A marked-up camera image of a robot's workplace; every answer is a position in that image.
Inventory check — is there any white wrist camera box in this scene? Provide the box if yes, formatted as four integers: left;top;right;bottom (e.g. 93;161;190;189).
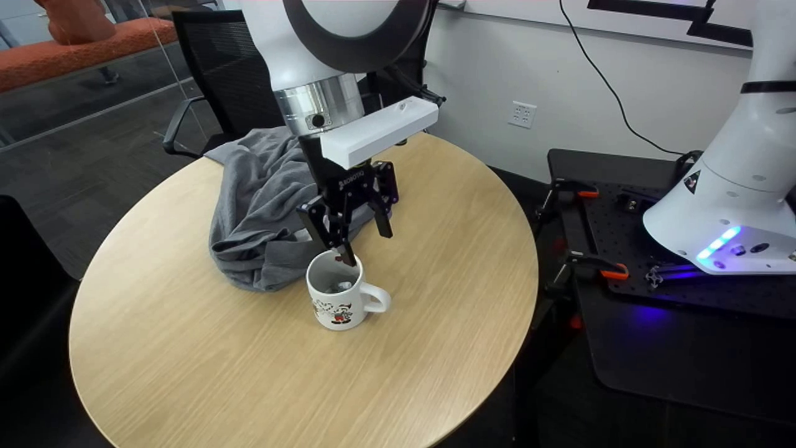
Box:
319;95;440;169

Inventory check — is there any black wall cable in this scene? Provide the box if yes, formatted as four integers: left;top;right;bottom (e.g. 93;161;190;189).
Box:
557;0;707;160

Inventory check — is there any white wall outlet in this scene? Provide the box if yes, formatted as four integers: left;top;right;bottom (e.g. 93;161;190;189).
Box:
504;97;539;132

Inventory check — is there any black clamp with orange handle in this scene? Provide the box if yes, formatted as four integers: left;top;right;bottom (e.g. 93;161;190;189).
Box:
539;247;633;301
533;178;605;226

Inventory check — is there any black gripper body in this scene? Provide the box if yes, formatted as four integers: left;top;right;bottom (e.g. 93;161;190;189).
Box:
295;132;378;222

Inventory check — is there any black padded chair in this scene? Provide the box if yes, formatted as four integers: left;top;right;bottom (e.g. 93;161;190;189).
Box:
0;191;86;448

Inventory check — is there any black office chair with armrests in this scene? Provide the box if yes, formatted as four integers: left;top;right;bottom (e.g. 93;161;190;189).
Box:
158;7;285;161

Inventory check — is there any orange sofa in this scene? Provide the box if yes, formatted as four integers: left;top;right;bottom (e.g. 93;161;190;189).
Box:
0;0;181;95

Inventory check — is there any black robot mounting cart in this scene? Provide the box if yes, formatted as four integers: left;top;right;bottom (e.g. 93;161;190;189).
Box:
511;146;796;431

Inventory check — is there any white printed mug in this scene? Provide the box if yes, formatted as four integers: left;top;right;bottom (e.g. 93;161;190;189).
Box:
302;250;392;334

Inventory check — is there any grey crumpled cloth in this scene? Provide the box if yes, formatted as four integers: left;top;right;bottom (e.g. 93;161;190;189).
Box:
204;125;381;295

